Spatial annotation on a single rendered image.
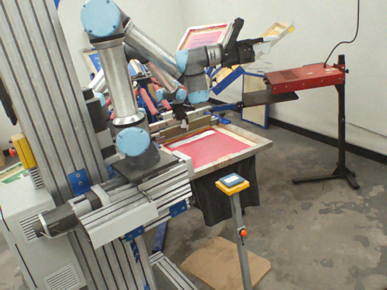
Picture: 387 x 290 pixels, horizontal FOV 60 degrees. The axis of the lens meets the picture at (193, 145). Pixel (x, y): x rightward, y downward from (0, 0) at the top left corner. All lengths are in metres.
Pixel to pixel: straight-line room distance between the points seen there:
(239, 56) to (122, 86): 0.41
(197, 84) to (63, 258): 0.92
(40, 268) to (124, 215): 0.47
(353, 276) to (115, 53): 2.09
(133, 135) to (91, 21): 0.39
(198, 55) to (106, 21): 0.31
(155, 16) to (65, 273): 5.58
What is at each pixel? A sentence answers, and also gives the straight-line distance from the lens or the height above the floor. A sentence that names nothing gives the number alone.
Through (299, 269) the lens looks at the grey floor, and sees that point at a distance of 2.62.
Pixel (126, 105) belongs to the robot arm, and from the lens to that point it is 1.18.
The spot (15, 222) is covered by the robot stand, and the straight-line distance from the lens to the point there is 1.48.
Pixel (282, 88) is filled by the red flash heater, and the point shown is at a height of 1.05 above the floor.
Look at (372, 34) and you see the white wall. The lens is 3.62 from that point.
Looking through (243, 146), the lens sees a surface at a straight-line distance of 2.14.
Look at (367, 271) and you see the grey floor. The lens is 2.66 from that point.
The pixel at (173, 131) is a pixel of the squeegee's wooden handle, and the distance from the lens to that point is 2.37.
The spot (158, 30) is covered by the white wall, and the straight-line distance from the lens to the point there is 6.68.
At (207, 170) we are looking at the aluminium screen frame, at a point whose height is 0.98.
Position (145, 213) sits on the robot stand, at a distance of 1.31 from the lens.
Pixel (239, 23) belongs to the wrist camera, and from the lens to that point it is 1.22.
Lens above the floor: 1.84
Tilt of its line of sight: 23 degrees down
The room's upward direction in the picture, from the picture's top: 11 degrees counter-clockwise
